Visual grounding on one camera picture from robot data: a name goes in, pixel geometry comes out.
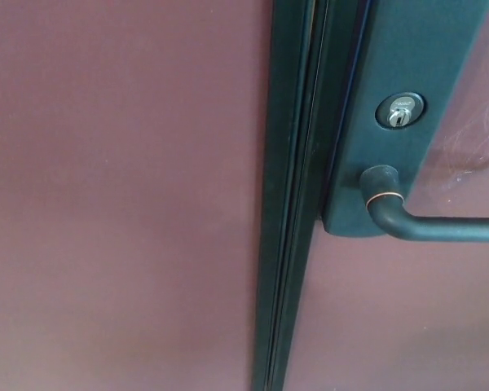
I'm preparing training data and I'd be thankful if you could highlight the black door edge strip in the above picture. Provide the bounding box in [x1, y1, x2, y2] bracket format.
[273, 0, 376, 391]
[250, 0, 324, 391]

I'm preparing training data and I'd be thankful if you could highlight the black lever door handle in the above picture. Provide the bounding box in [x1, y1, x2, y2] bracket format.
[359, 164, 489, 244]

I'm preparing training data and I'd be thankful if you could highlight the silver lock cylinder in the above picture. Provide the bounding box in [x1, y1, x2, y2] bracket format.
[374, 92, 428, 131]

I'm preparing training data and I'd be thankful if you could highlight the maroon door leaf with handle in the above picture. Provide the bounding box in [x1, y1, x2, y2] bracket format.
[283, 0, 489, 391]

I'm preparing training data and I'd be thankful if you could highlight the black handle backplate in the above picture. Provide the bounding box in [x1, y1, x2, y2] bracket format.
[321, 0, 489, 239]

